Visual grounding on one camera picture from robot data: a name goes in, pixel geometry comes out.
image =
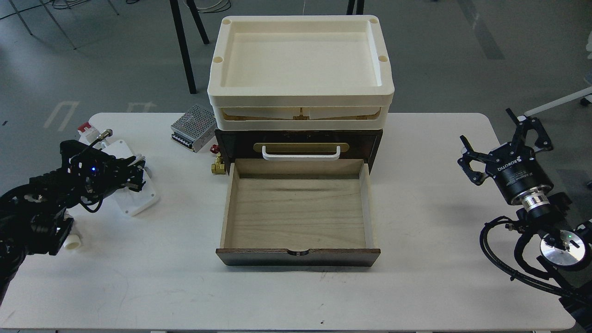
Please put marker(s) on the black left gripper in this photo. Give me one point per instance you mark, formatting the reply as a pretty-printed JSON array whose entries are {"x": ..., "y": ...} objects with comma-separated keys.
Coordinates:
[{"x": 97, "y": 174}]

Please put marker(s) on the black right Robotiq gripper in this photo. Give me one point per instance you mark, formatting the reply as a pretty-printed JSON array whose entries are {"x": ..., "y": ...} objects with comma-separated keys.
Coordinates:
[{"x": 520, "y": 173}]

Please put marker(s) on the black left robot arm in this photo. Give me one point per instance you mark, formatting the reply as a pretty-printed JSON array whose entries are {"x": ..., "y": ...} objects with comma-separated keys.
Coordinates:
[{"x": 33, "y": 216}]

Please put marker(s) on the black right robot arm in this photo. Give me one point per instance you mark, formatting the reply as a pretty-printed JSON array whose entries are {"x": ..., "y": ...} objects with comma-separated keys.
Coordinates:
[{"x": 546, "y": 245}]

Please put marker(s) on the dark wooden cabinet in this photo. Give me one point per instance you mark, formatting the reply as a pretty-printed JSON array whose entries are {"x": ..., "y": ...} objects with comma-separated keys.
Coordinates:
[{"x": 354, "y": 144}]

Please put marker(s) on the white red circuit breaker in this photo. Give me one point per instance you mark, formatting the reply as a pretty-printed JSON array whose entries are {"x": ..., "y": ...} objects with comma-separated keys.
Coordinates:
[{"x": 88, "y": 133}]

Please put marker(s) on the metal mesh power supply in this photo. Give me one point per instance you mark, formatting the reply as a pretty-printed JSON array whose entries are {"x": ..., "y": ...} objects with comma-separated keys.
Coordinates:
[{"x": 195, "y": 128}]

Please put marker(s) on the white chair base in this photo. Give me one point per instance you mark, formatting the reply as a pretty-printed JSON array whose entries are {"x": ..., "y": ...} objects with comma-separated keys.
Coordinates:
[{"x": 584, "y": 96}]

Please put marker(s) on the open wooden drawer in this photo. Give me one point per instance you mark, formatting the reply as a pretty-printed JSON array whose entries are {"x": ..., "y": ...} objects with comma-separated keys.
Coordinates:
[{"x": 300, "y": 213}]

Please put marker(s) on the cream plastic tray organizer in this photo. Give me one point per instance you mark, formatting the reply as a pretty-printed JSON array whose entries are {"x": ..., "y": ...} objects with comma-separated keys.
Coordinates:
[{"x": 300, "y": 73}]

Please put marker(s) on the brass valve red handle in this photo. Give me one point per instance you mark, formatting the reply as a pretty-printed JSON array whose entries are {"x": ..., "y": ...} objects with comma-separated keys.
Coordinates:
[{"x": 218, "y": 167}]

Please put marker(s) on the white drawer handle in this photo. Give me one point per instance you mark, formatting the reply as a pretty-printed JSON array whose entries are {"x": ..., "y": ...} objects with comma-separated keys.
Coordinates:
[{"x": 300, "y": 157}]

